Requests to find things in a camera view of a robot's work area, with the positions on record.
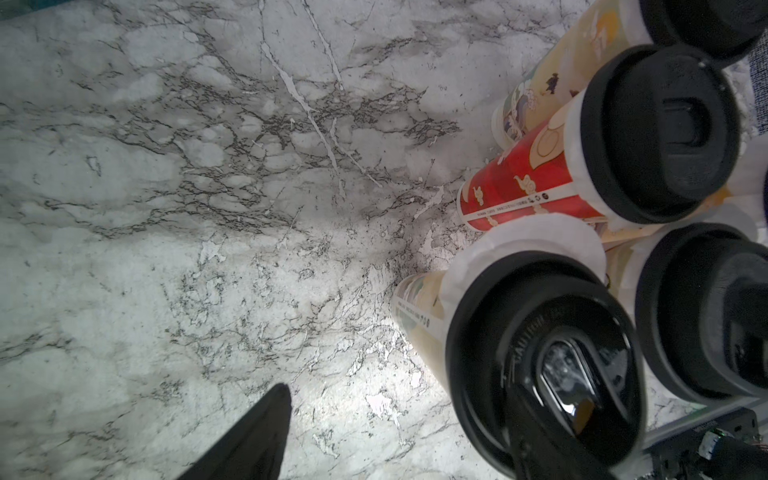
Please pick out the red paper cup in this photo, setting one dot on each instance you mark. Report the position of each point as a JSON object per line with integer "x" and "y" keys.
{"x": 530, "y": 178}

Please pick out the black lid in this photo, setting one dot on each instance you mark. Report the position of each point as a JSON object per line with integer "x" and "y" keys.
{"x": 727, "y": 30}
{"x": 701, "y": 313}
{"x": 547, "y": 323}
{"x": 660, "y": 133}

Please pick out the black lid front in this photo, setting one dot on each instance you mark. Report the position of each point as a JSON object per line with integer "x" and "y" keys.
{"x": 660, "y": 133}
{"x": 727, "y": 30}

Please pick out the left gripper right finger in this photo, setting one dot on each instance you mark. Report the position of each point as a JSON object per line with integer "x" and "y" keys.
{"x": 539, "y": 446}

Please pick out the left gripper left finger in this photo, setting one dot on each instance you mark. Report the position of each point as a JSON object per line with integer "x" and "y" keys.
{"x": 254, "y": 447}

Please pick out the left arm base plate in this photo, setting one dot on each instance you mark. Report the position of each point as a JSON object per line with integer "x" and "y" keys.
{"x": 730, "y": 446}

